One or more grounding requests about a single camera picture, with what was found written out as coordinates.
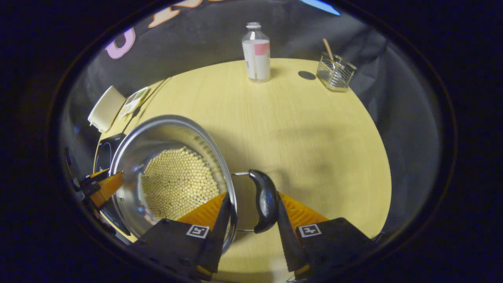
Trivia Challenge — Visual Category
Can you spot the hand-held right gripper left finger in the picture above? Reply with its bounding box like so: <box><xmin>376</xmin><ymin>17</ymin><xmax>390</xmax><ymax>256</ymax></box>
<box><xmin>132</xmin><ymin>192</ymin><xmax>232</xmax><ymax>281</ymax></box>

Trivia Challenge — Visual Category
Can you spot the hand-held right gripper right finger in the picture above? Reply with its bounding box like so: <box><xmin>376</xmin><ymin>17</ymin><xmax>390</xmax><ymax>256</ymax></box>
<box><xmin>276</xmin><ymin>191</ymin><xmax>378</xmax><ymax>280</ymax></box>

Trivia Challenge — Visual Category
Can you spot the black induction cooktop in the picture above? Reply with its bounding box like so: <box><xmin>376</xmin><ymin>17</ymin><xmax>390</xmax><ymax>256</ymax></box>
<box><xmin>94</xmin><ymin>132</ymin><xmax>132</xmax><ymax>236</ymax></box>

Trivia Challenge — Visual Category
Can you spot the steel pot with black handles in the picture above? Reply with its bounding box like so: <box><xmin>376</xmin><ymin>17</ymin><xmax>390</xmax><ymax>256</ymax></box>
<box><xmin>109</xmin><ymin>114</ymin><xmax>280</xmax><ymax>256</ymax></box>

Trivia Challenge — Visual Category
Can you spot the yellow soybeans heap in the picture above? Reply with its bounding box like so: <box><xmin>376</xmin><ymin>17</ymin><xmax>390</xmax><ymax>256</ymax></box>
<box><xmin>141</xmin><ymin>147</ymin><xmax>220</xmax><ymax>222</ymax></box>

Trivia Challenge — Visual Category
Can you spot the white toaster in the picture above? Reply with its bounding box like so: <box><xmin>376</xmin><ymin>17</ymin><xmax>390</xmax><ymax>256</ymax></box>
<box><xmin>87</xmin><ymin>86</ymin><xmax>127</xmax><ymax>133</ymax></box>

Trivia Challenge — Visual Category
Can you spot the white divided plate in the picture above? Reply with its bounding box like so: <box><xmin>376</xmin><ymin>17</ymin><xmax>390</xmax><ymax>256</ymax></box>
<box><xmin>118</xmin><ymin>86</ymin><xmax>151</xmax><ymax>119</ymax></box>

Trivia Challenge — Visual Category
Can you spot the ribbed glass jar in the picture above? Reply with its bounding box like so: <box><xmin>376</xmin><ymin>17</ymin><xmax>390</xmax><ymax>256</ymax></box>
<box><xmin>316</xmin><ymin>53</ymin><xmax>357</xmax><ymax>93</ymax></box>

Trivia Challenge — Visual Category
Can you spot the clear bottle with pink label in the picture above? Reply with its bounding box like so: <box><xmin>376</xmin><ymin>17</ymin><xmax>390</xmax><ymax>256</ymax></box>
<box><xmin>241</xmin><ymin>22</ymin><xmax>272</xmax><ymax>83</ymax></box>

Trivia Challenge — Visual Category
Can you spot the wooden stick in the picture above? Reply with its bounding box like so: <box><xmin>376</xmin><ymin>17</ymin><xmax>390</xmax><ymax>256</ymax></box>
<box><xmin>323</xmin><ymin>38</ymin><xmax>336</xmax><ymax>64</ymax></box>

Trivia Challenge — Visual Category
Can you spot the black power cable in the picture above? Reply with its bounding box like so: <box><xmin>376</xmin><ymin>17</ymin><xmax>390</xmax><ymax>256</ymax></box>
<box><xmin>121</xmin><ymin>103</ymin><xmax>144</xmax><ymax>134</ymax></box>

